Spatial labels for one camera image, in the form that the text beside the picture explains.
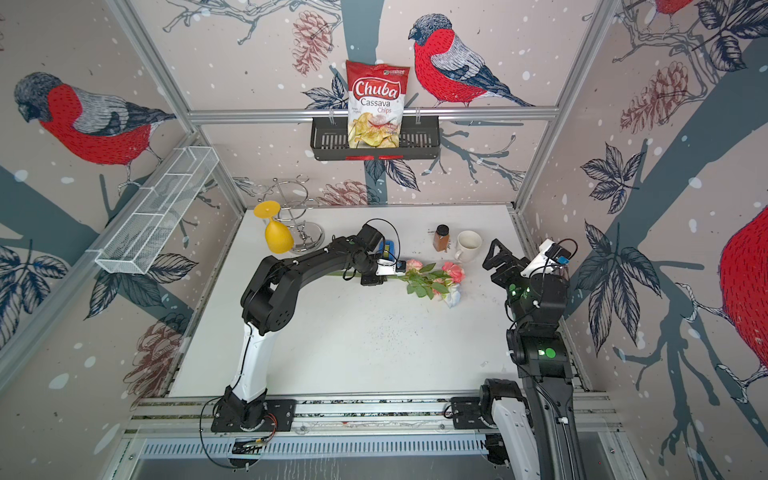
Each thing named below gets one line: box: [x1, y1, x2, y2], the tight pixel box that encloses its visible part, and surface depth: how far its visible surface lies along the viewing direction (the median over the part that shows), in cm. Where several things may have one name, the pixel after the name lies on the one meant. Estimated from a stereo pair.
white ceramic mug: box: [454, 230, 483, 263], surface depth 100 cm
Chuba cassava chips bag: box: [346, 60, 410, 149], surface depth 86 cm
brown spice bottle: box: [433, 224, 450, 252], surface depth 103 cm
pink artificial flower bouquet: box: [397, 259, 466, 308], surface depth 94 cm
